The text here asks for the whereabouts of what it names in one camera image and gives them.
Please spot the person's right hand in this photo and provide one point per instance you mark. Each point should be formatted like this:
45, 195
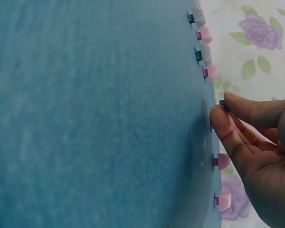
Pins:
263, 180

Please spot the person's right thumb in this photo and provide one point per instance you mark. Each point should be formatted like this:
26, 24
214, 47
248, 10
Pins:
251, 109

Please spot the grey foam tab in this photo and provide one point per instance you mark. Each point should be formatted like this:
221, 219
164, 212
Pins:
204, 55
222, 102
197, 16

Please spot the pink foam tab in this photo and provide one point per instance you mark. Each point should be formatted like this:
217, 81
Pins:
211, 72
205, 35
223, 200
222, 161

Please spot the blue felt sheet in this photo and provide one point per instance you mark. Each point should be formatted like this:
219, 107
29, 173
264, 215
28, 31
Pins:
97, 118

